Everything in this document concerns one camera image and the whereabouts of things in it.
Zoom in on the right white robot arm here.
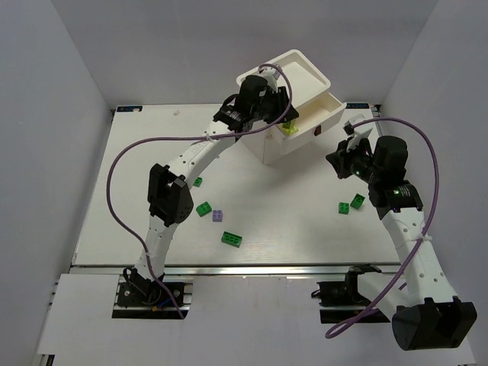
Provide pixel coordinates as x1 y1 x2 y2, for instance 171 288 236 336
325 136 477 351

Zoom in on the blue label sticker left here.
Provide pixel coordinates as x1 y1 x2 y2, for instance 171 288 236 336
116 105 143 113

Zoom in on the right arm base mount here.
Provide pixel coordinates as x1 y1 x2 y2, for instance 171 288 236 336
310 264 382 324

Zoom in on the aluminium rail frame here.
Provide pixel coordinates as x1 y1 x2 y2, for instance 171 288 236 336
36 102 434 366

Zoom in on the long green lego brick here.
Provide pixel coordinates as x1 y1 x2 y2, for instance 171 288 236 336
220 231 242 248

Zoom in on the green lego brick right front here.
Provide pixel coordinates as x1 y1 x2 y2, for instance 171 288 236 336
338 202 350 214

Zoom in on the purple lego brick centre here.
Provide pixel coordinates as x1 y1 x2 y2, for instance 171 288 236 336
212 210 223 222

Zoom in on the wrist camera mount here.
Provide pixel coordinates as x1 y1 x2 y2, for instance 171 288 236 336
343 114 373 153
257 64 281 92

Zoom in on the lime lego brick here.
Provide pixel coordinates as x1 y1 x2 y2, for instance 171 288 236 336
280 120 299 136

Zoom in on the white three-drawer cabinet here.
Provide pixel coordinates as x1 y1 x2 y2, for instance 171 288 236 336
236 48 331 166

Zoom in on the green lego brick right rear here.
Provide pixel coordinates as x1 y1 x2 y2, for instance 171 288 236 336
350 194 365 210

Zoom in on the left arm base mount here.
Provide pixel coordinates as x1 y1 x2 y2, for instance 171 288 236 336
111 268 191 320

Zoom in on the blue label sticker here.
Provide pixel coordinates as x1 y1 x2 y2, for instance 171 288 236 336
346 102 370 110
116 105 143 113

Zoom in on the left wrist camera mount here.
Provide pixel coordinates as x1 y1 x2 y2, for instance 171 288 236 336
257 64 281 92

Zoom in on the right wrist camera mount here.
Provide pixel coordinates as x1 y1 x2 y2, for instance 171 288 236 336
343 114 373 153

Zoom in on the white top drawer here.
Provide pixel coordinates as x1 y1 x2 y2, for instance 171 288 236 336
271 92 346 156

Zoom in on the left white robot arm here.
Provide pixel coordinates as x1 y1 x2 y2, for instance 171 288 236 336
123 75 298 291

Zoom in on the green lego near left gripper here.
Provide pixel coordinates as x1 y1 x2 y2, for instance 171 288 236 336
193 177 203 187

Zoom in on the blue label sticker right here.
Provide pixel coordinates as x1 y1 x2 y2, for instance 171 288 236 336
346 102 370 110

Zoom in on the green square lego brick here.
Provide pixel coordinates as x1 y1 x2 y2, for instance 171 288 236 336
196 201 213 217

